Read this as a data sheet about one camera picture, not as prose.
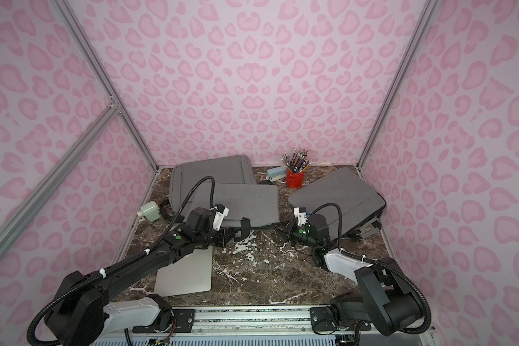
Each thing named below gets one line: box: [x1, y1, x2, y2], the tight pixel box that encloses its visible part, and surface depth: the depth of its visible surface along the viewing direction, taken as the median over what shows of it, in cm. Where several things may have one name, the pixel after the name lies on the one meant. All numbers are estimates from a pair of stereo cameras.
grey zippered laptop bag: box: [168, 154, 257, 216], surface depth 115 cm
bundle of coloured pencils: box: [281, 149, 312, 173], surface depth 103 cm
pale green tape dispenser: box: [136, 200, 161, 223], surface depth 97 cm
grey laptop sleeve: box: [186, 183, 281, 225], surface depth 97 cm
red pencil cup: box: [285, 168, 305, 189], surface depth 112 cm
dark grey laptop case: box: [288, 167, 387, 241], surface depth 106 cm
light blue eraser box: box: [266, 165, 287, 182], surface depth 115 cm
